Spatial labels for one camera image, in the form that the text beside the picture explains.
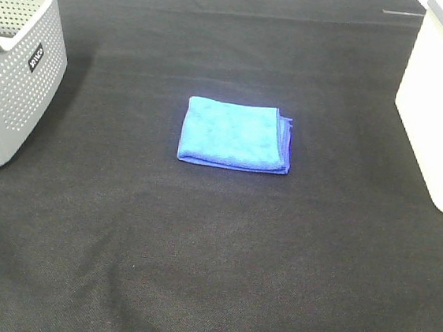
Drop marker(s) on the blue microfiber towel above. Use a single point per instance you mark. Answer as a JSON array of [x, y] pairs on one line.
[[235, 137]]

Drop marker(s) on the black fabric table cover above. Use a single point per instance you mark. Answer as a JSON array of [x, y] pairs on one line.
[[104, 229]]

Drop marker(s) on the grey perforated plastic basket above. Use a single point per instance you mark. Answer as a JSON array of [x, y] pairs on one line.
[[32, 64]]

